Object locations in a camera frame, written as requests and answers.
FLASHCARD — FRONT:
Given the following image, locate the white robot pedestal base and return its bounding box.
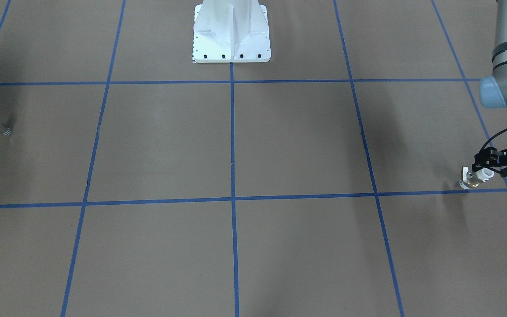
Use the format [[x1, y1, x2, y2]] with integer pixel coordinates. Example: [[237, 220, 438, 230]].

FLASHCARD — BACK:
[[192, 0, 272, 63]]

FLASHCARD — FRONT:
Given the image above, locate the white PPR pipe fitting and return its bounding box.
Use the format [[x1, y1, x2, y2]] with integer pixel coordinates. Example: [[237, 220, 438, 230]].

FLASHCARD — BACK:
[[459, 166, 495, 189]]

